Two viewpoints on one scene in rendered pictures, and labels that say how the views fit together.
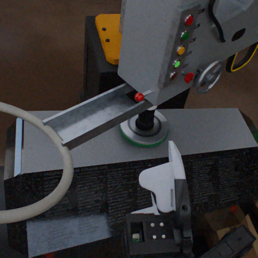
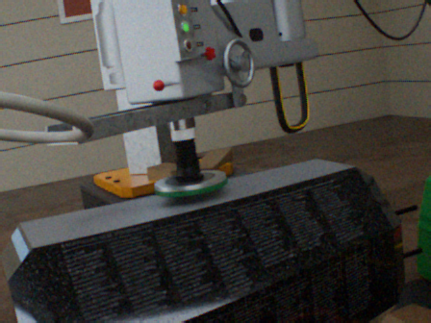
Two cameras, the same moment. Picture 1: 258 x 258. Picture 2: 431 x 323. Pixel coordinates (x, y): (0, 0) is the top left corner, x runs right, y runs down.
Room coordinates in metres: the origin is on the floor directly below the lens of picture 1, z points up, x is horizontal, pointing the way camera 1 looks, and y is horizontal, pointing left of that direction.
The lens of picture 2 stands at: (-0.86, -0.02, 1.25)
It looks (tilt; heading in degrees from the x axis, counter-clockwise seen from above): 9 degrees down; 1
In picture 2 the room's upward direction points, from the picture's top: 9 degrees counter-clockwise
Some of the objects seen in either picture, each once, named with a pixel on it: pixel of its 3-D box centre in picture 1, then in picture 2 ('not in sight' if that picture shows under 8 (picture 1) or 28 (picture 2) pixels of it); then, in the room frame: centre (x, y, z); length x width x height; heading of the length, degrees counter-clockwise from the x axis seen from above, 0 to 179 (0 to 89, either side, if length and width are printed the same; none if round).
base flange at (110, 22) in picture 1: (139, 36); (161, 173); (1.89, 0.04, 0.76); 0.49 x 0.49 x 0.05; 21
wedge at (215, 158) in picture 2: not in sight; (212, 160); (1.79, -0.18, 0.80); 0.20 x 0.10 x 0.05; 150
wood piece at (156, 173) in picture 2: not in sight; (169, 172); (1.64, 0.00, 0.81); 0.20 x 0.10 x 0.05; 29
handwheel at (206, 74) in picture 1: (202, 72); (229, 63); (1.05, -0.23, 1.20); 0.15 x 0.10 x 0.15; 138
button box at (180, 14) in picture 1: (177, 48); (178, 10); (0.91, -0.10, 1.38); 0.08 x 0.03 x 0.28; 138
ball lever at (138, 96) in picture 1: (144, 94); (164, 84); (0.89, -0.03, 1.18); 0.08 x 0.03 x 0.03; 138
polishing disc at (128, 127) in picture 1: (144, 124); (190, 180); (1.04, -0.06, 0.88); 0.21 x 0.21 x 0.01
